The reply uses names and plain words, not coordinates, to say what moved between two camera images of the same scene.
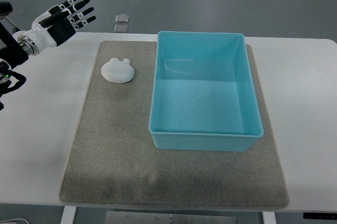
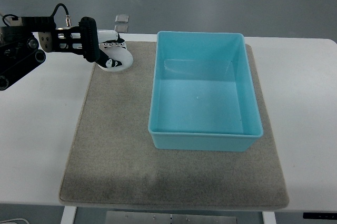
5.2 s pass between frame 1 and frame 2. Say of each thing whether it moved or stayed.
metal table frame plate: stayed
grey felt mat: stayed
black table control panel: stayed
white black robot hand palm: moved
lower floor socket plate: stayed
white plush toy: moved
